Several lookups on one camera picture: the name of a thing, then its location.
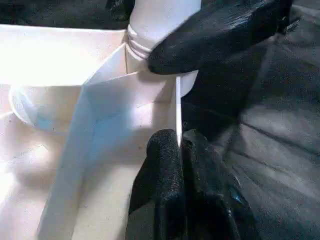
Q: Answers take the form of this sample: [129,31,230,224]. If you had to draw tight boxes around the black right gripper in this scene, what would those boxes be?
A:
[146,0,302,76]

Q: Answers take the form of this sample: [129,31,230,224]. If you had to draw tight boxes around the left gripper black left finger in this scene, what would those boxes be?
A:
[124,129,187,240]

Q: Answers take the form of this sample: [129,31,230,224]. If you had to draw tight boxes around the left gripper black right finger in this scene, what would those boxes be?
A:
[181,128,262,240]

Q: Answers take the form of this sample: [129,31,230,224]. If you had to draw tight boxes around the white plastic table leg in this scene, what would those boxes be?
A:
[126,0,203,62]

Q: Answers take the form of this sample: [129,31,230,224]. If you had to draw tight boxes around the white plastic table top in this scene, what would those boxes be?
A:
[0,24,201,240]

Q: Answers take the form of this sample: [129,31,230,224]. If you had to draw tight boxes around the black plastic mat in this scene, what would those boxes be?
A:
[0,0,320,240]

